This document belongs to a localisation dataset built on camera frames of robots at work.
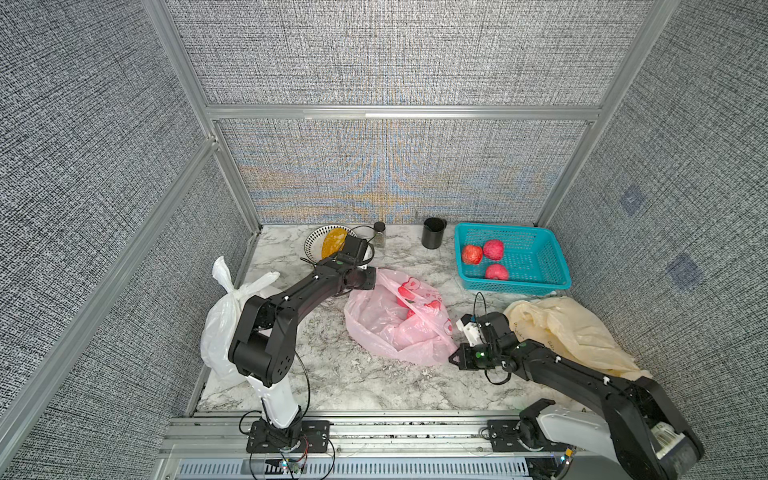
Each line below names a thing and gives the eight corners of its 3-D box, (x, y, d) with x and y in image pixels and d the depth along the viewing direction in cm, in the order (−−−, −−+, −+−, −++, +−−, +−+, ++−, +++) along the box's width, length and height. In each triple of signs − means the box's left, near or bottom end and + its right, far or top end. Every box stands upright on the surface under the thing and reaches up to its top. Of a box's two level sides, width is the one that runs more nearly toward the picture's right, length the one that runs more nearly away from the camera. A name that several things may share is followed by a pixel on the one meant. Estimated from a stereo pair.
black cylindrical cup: (422, 248, 115) (424, 234, 109) (420, 228, 122) (422, 214, 116) (445, 248, 115) (449, 234, 109) (442, 228, 122) (445, 213, 116)
